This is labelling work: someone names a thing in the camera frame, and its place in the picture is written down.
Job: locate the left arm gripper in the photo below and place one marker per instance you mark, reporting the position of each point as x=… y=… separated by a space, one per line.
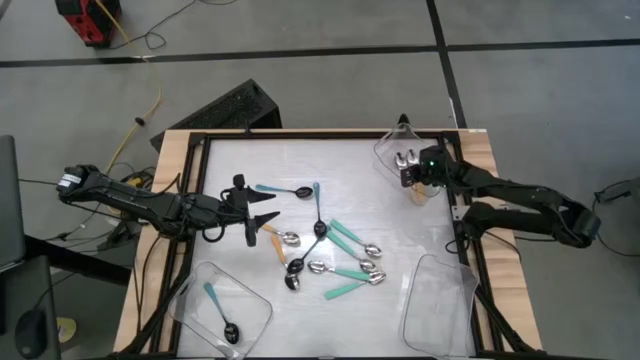
x=235 y=210

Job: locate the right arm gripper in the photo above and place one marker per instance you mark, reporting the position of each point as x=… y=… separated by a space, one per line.
x=430 y=167

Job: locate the clear plastic container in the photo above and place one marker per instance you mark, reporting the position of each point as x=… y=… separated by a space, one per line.
x=440 y=310
x=250 y=310
x=387 y=145

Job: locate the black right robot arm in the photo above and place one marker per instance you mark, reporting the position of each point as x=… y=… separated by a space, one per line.
x=525 y=192

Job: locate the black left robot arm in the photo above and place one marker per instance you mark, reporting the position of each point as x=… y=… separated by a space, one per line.
x=140 y=205

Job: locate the black perforated computer tower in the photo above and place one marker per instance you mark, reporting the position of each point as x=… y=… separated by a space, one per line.
x=225 y=110

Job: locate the black floor stand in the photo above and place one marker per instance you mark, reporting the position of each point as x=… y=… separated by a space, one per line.
x=120 y=235

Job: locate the black side desk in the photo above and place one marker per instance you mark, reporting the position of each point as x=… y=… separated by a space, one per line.
x=75 y=260

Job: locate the black floor device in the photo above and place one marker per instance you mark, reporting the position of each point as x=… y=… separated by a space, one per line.
x=620 y=190

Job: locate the yellow tape roll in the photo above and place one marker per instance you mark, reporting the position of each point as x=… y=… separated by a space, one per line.
x=67 y=330

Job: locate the grey laptop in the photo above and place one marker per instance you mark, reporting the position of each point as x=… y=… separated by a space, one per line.
x=10 y=200

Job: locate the red and black box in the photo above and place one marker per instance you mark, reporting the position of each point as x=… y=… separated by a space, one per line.
x=85 y=25

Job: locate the black computer mouse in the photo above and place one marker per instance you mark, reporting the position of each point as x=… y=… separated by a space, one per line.
x=30 y=332

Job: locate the black table frame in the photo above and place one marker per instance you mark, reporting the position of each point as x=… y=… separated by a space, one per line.
x=320 y=135

